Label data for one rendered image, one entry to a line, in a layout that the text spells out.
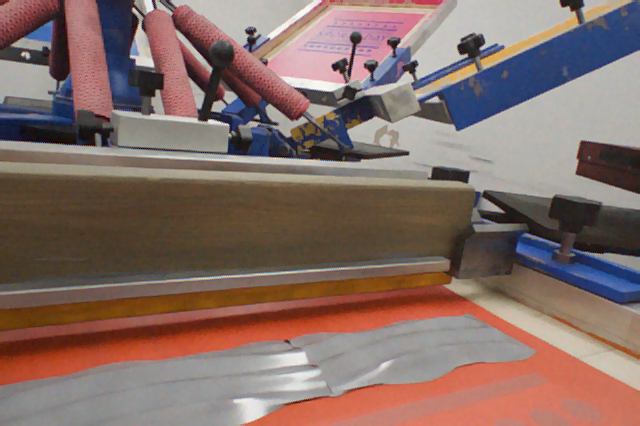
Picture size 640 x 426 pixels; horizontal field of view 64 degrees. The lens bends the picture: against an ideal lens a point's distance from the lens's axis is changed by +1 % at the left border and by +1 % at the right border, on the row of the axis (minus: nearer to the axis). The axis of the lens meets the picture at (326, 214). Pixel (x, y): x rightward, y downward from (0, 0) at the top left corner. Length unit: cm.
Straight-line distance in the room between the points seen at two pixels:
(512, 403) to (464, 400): 3
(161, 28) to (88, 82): 21
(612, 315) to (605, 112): 209
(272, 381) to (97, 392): 9
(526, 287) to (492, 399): 19
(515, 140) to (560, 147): 26
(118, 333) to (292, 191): 15
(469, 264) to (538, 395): 15
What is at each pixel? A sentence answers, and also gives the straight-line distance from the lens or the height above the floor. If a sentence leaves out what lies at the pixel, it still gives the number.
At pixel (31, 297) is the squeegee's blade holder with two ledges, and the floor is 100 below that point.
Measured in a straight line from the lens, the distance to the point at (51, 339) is 36.
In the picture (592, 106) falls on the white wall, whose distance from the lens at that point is 256.
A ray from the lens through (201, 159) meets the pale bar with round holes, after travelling 56.
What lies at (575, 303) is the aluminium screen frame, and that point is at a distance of 49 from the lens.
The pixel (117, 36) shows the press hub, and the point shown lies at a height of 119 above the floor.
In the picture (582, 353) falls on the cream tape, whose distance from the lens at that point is 44.
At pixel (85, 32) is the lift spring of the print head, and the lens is 90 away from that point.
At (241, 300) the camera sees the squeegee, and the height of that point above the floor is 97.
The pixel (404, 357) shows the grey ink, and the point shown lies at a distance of 34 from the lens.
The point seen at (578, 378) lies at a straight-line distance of 40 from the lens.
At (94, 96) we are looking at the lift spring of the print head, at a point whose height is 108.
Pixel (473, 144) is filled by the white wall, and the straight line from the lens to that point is 295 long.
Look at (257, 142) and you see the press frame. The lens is 101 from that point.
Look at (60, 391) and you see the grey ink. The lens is 30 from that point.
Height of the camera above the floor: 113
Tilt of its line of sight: 13 degrees down
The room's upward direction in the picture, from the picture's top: 8 degrees clockwise
